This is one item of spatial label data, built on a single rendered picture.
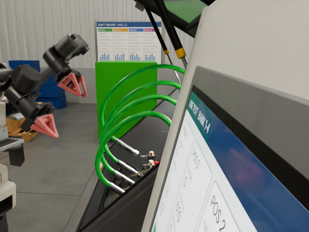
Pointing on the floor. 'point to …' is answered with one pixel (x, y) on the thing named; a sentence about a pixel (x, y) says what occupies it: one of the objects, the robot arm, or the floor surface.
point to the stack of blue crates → (60, 94)
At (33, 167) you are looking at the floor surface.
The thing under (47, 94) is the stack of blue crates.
